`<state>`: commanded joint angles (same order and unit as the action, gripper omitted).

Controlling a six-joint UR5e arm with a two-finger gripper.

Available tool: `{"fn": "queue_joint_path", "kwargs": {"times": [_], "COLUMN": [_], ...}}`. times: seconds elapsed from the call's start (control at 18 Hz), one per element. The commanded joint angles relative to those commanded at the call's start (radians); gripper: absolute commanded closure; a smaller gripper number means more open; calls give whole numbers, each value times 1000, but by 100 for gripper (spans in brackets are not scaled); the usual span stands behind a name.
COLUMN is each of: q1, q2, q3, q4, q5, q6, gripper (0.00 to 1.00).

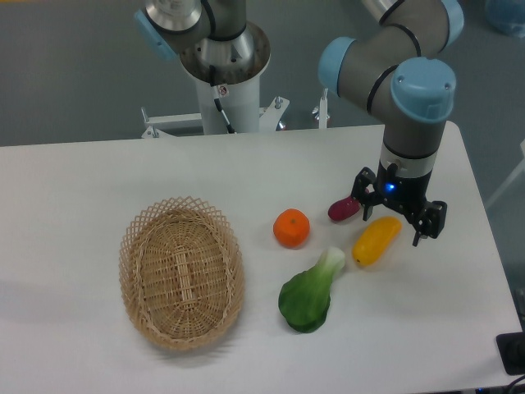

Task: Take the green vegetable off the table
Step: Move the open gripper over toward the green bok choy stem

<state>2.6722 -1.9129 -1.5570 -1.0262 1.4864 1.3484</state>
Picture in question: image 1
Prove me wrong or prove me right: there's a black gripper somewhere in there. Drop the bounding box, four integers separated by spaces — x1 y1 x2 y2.
351 164 448 246

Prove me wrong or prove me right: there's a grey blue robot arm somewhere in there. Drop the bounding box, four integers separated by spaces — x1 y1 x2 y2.
134 1 463 239

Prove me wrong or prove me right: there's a green bok choy vegetable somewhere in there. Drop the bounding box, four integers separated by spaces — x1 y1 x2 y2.
278 247 345 333

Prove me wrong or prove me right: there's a yellow mango fruit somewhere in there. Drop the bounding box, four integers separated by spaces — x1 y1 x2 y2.
352 217 402 266

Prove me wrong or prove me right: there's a purple sweet potato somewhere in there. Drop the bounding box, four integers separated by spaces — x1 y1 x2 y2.
327 196 360 222

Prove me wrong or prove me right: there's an orange tangerine fruit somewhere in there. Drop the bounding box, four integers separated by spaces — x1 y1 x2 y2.
272 208 310 248

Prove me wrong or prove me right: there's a black device at table edge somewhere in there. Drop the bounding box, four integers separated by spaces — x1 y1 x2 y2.
495 332 524 375

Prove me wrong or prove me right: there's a woven wicker basket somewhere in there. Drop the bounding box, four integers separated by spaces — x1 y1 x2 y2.
119 196 244 351

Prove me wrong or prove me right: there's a black cable on pedestal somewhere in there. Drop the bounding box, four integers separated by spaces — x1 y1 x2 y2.
208 64 237 135

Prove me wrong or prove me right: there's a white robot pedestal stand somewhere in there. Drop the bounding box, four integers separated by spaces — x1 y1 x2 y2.
140 20 331 140

